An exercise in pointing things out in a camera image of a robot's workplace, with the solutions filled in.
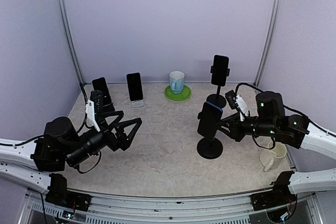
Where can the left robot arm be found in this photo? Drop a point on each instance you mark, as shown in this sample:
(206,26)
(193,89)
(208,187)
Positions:
(37,163)

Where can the blue phone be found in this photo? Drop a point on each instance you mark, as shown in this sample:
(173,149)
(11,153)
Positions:
(208,118)

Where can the front aluminium rail frame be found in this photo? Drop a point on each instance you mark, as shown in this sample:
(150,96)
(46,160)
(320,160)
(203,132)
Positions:
(104,208)

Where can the black pole stand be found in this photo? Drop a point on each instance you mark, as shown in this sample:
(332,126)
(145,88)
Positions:
(216,98)
(209,149)

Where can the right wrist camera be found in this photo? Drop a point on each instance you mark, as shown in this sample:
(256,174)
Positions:
(231,99)

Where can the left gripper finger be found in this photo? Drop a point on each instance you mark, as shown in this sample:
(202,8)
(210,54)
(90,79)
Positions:
(130,127)
(102,119)

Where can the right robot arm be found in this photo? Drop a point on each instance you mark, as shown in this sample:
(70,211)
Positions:
(296,130)

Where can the green saucer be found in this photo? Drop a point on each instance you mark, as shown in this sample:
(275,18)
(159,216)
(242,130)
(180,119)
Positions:
(184,95)

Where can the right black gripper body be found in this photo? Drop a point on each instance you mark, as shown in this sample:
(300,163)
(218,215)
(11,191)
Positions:
(239,134)

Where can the left aluminium corner post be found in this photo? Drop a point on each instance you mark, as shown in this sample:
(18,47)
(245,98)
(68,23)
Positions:
(70,42)

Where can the white folding phone stand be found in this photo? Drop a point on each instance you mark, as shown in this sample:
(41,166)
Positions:
(137,103)

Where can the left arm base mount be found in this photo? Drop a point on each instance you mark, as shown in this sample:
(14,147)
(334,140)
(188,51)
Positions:
(59,194)

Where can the black folding phone stand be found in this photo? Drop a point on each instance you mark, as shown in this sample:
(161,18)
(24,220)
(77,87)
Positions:
(108,108)

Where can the right aluminium corner post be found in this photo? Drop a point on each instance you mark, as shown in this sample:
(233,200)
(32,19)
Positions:
(268,42)

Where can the aluminium corner post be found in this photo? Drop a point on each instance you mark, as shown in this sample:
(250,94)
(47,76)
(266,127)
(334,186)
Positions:
(268,42)
(70,42)

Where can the teal phone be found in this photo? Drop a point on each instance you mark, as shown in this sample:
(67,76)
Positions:
(219,70)

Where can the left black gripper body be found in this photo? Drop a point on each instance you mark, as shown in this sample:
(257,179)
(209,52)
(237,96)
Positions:
(111,142)

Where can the black phone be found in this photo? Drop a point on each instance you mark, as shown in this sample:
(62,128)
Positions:
(101,85)
(135,86)

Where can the light blue mug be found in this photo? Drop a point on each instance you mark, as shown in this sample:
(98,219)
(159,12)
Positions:
(176,81)

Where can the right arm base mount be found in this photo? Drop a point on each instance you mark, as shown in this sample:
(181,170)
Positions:
(279,195)

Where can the cream ceramic mug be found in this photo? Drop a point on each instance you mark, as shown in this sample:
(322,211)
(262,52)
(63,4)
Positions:
(271,158)

